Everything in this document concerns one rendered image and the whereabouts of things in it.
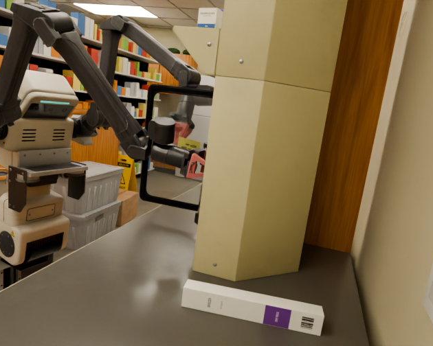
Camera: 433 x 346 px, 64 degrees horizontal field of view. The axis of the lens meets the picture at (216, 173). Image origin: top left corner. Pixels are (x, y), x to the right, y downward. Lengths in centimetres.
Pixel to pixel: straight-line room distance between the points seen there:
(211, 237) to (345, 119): 56
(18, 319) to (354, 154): 94
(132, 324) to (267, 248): 37
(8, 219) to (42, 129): 36
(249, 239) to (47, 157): 92
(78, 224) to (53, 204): 152
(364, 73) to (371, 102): 9
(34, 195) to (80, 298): 84
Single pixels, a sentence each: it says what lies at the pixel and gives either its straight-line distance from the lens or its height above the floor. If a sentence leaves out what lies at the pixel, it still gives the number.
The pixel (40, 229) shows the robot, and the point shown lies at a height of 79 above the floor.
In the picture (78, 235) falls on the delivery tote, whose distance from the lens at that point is 313.
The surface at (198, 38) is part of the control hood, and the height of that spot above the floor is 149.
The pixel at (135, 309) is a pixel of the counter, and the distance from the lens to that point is 74.
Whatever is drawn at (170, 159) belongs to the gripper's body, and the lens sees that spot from 97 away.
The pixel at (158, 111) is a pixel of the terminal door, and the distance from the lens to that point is 118.
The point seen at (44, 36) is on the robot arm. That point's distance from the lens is 103.
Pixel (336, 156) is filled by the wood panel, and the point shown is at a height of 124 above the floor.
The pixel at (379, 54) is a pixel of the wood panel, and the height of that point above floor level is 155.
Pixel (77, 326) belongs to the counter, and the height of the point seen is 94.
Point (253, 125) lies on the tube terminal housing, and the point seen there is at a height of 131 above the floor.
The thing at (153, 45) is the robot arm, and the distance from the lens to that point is 137.
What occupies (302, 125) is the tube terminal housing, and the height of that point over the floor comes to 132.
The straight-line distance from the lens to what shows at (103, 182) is 320.
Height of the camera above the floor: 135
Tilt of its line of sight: 11 degrees down
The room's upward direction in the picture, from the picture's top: 7 degrees clockwise
